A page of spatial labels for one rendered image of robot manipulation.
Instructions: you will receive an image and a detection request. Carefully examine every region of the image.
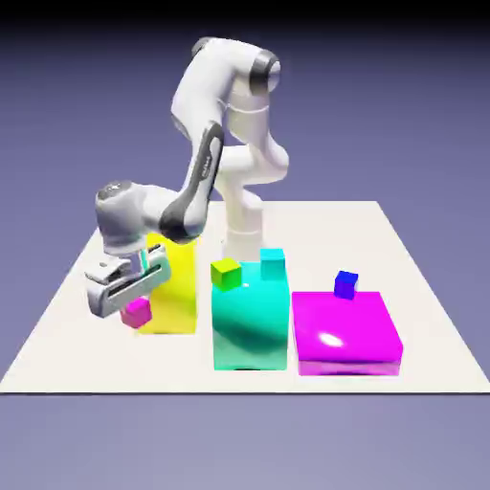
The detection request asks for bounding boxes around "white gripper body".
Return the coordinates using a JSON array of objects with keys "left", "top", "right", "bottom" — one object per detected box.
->
[{"left": 86, "top": 244, "right": 172, "bottom": 319}]

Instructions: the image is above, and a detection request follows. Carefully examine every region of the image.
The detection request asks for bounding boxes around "small magenta cube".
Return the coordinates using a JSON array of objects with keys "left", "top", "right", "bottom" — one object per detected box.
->
[{"left": 120, "top": 297, "right": 153, "bottom": 329}]

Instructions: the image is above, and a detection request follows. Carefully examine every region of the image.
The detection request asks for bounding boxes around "small lime green cube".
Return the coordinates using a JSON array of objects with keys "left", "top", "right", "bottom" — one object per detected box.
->
[{"left": 210, "top": 256, "right": 243, "bottom": 292}]

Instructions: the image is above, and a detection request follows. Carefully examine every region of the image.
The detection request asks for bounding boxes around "small cyan cube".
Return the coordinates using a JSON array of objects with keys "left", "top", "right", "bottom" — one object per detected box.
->
[{"left": 259, "top": 247, "right": 286, "bottom": 281}]

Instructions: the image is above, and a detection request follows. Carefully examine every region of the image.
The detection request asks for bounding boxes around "small blue cube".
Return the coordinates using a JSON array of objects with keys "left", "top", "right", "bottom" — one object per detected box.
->
[{"left": 333, "top": 270, "right": 360, "bottom": 301}]

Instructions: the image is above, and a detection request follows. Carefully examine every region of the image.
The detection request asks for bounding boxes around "large yellow box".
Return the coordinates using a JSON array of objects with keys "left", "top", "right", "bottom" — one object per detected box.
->
[{"left": 136, "top": 232, "right": 201, "bottom": 336}]

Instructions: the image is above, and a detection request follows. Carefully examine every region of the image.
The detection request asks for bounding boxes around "large cyan box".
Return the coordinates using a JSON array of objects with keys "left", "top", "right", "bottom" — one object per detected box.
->
[{"left": 211, "top": 260, "right": 289, "bottom": 371}]

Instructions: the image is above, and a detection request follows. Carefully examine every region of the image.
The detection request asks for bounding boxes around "large magenta box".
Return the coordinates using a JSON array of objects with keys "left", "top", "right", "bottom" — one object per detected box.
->
[{"left": 291, "top": 290, "right": 404, "bottom": 377}]

